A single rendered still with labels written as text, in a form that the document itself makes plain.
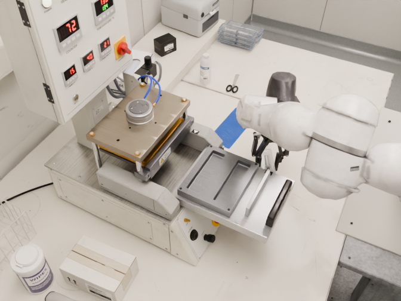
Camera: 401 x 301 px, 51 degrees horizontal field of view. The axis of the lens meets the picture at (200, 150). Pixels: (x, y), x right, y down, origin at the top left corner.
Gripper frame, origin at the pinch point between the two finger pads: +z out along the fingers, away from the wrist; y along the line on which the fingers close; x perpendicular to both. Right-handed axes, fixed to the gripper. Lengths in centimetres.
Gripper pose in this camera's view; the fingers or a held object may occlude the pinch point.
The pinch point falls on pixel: (268, 162)
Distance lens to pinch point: 154.3
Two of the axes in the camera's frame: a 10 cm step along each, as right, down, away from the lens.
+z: -0.1, 6.9, 7.3
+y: 10.0, 0.0, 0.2
